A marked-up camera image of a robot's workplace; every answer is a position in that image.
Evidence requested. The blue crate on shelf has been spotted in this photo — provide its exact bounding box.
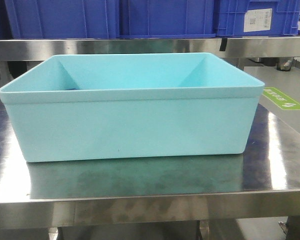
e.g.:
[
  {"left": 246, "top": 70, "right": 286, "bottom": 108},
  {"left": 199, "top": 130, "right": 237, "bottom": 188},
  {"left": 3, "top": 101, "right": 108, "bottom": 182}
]
[
  {"left": 119, "top": 0, "right": 215, "bottom": 39},
  {"left": 5, "top": 0, "right": 119, "bottom": 40}
]

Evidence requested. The blue crate with white label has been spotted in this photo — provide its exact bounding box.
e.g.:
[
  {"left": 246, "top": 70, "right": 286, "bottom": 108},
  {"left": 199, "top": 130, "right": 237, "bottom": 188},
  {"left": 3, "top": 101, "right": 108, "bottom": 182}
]
[{"left": 213, "top": 0, "right": 300, "bottom": 38}]

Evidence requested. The blue crate left on shelf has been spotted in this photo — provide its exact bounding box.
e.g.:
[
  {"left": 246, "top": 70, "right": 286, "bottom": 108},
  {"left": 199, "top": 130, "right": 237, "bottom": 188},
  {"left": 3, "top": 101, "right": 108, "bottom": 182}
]
[{"left": 5, "top": 0, "right": 119, "bottom": 40}]

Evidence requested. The blue crate middle on shelf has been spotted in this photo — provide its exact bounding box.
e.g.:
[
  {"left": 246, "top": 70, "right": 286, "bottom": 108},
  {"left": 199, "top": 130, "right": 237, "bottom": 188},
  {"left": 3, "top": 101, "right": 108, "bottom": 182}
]
[{"left": 119, "top": 0, "right": 215, "bottom": 39}]

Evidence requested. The green floor sign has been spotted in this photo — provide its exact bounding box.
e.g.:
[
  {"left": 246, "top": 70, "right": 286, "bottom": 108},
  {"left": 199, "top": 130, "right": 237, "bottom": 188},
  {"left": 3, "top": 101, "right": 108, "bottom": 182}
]
[{"left": 263, "top": 86, "right": 300, "bottom": 111}]

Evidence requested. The stainless steel upper shelf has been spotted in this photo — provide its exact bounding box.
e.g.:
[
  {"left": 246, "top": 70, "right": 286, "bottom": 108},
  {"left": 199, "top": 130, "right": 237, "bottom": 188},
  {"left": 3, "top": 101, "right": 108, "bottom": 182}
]
[{"left": 0, "top": 35, "right": 300, "bottom": 61}]

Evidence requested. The light blue plastic tub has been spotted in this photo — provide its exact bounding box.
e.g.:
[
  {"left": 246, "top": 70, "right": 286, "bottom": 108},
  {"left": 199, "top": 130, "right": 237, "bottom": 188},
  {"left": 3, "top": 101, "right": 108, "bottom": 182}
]
[{"left": 0, "top": 52, "right": 265, "bottom": 163}]

